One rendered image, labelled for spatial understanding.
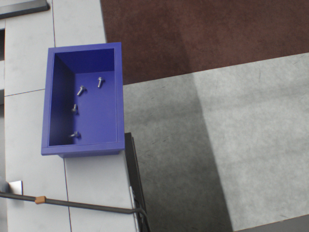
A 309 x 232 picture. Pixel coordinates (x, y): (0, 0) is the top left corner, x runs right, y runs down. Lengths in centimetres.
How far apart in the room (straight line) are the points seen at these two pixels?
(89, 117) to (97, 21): 26
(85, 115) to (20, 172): 17
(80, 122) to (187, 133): 95
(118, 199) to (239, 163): 100
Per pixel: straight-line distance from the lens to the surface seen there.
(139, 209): 74
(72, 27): 96
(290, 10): 219
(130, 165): 121
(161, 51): 192
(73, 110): 82
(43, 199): 74
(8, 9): 103
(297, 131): 181
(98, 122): 81
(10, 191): 81
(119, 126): 72
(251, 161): 170
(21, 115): 87
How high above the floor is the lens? 156
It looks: 63 degrees down
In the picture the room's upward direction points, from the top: 1 degrees counter-clockwise
